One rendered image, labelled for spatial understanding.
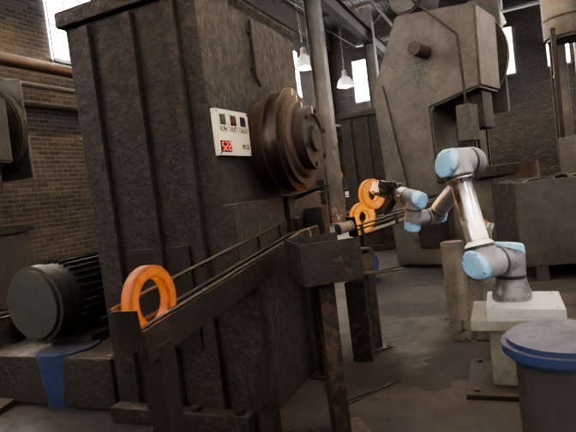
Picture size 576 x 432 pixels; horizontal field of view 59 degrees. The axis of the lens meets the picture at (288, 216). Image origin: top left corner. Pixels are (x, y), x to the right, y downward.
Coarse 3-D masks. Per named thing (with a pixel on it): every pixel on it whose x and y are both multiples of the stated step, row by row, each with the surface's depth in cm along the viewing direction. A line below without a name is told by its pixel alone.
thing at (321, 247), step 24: (288, 240) 187; (312, 240) 189; (336, 240) 164; (288, 264) 185; (312, 264) 163; (336, 264) 164; (360, 264) 166; (336, 312) 178; (336, 336) 178; (336, 360) 178; (336, 384) 178; (336, 408) 179
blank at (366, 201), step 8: (368, 184) 257; (376, 184) 260; (360, 192) 256; (368, 192) 257; (360, 200) 257; (368, 200) 257; (376, 200) 260; (384, 200) 263; (368, 208) 259; (376, 208) 260
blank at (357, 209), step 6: (360, 204) 266; (354, 210) 264; (360, 210) 266; (366, 210) 268; (372, 210) 270; (354, 216) 264; (366, 216) 271; (372, 216) 270; (360, 222) 266; (372, 222) 270; (366, 228) 268
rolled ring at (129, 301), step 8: (136, 272) 130; (144, 272) 131; (152, 272) 133; (160, 272) 136; (128, 280) 128; (136, 280) 128; (144, 280) 130; (160, 280) 137; (168, 280) 139; (128, 288) 127; (136, 288) 127; (160, 288) 139; (168, 288) 139; (128, 296) 126; (136, 296) 127; (160, 296) 140; (168, 296) 139; (176, 296) 142; (128, 304) 125; (136, 304) 127; (160, 304) 140; (168, 304) 139; (160, 312) 138; (144, 320) 129; (160, 320) 135
